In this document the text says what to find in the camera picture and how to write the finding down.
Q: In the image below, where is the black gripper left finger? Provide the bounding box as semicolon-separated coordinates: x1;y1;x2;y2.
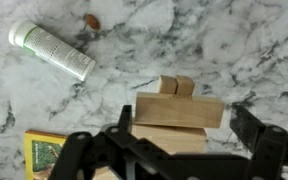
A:
48;104;172;180

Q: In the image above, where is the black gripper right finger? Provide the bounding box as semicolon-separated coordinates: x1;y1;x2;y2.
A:
229;104;288;180

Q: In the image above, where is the small brown coin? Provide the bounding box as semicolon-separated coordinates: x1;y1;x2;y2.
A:
83;13;102;31

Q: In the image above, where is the yellow picture book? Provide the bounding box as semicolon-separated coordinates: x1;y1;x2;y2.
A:
23;129;68;180

